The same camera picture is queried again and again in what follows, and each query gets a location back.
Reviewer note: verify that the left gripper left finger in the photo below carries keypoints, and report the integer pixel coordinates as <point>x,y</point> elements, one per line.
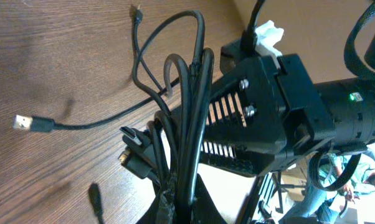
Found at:
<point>162,209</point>

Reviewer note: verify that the person in background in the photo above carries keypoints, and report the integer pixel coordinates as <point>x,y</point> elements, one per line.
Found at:
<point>325,205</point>

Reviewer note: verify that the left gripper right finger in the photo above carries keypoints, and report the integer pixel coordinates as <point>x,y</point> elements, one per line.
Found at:
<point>204,210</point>

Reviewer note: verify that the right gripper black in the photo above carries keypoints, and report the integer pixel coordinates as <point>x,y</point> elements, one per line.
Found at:
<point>261,116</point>

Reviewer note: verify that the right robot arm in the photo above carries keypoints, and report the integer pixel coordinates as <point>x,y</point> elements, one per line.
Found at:
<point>350,103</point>

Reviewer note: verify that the black USB cable thin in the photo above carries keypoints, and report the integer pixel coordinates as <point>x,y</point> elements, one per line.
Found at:
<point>46,125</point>

